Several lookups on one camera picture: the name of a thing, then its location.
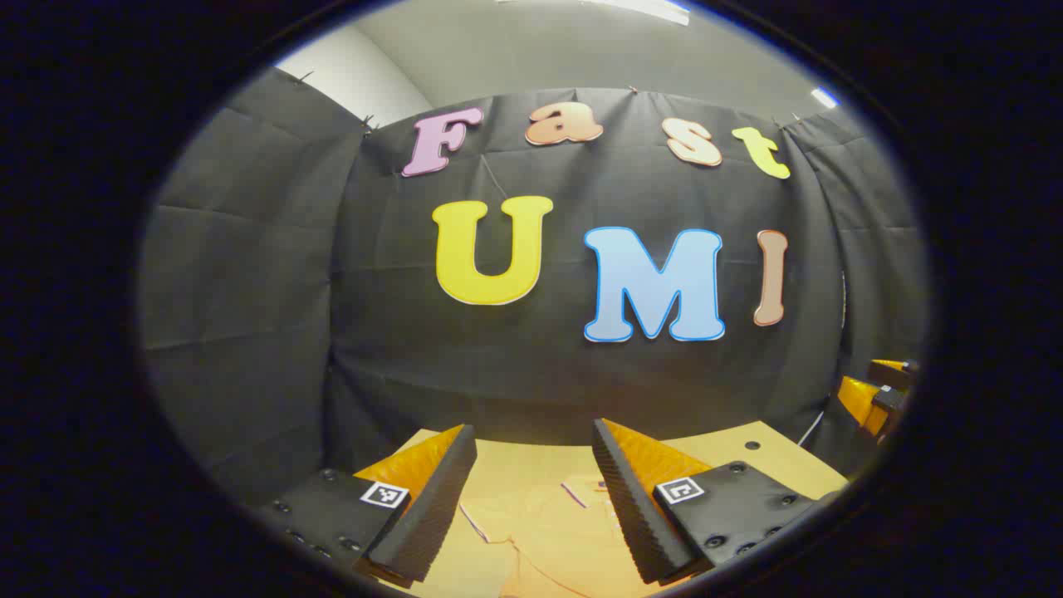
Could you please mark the orange T-shirt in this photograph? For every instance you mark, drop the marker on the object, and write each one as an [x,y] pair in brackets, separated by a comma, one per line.
[548,540]

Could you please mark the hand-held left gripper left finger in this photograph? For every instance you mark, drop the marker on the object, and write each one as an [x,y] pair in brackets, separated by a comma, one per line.
[440,507]

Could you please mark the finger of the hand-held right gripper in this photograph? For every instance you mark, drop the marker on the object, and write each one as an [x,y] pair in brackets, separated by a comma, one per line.
[855,399]
[889,370]

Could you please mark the black backdrop cloth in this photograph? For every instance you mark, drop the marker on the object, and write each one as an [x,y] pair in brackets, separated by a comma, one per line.
[498,374]

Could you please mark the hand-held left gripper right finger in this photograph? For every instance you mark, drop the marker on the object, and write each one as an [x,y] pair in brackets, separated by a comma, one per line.
[635,515]

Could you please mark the small ceiling light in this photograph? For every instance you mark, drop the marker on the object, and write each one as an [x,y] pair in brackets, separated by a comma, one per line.
[825,97]

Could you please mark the long ceiling light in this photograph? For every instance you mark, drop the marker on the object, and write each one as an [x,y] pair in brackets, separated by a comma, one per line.
[631,7]

